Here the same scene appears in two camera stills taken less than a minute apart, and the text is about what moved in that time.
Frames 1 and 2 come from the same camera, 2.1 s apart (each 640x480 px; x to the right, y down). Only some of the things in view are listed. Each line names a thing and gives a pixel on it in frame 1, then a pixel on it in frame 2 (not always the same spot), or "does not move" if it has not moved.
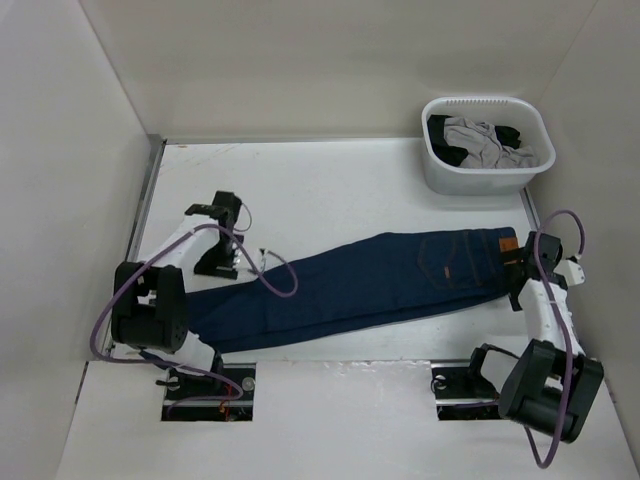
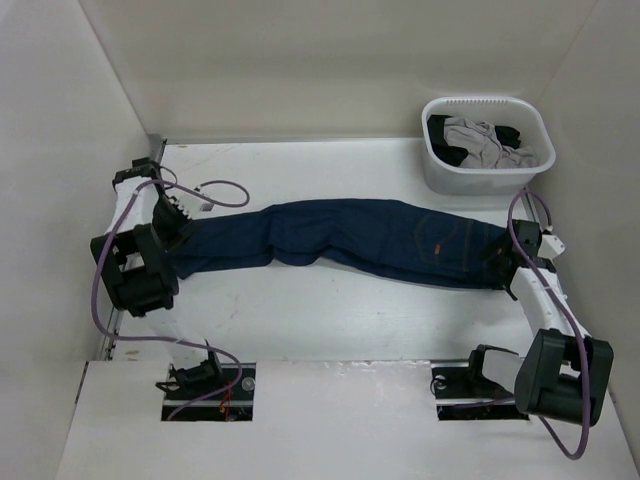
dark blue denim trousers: [354, 285] -> [382, 239]
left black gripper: [205, 265] -> [184, 220]
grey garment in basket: [483, 147] does not move
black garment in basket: [455, 154] does not move
